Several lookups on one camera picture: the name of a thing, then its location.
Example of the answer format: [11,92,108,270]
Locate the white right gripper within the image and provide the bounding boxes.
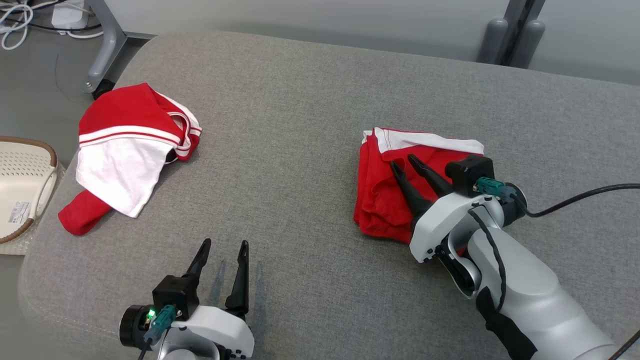
[390,154,505,265]

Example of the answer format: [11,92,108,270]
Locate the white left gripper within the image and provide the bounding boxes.
[157,238,255,360]

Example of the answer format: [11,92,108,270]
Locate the red Bulls basketball shorts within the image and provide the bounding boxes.
[352,126,486,246]

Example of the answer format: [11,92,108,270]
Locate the red and white jersey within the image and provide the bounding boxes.
[57,82,203,237]

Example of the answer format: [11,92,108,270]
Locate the white laundry basket brown rim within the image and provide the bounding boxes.
[0,136,67,257]

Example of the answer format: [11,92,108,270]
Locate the white power adapter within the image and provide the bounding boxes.
[51,0,91,30]

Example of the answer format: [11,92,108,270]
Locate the green right camera connector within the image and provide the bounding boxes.
[474,176,511,201]

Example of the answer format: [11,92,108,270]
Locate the green camera connector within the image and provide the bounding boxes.
[474,176,511,201]
[143,304,177,347]

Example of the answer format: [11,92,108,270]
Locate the green left camera connector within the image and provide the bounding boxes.
[143,304,177,347]

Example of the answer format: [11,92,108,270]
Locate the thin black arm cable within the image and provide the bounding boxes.
[607,329,640,360]
[469,207,507,313]

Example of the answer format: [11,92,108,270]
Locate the grey partition post with feet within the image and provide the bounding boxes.
[477,0,547,70]

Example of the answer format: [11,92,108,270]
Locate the black right camera cable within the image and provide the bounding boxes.
[505,183,640,219]

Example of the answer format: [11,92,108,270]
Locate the grey metal frame leg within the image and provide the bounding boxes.
[81,0,157,101]

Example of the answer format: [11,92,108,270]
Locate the electronics with cables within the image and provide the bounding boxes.
[27,20,103,37]

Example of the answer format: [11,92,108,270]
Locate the white floor cable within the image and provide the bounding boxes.
[0,0,35,52]

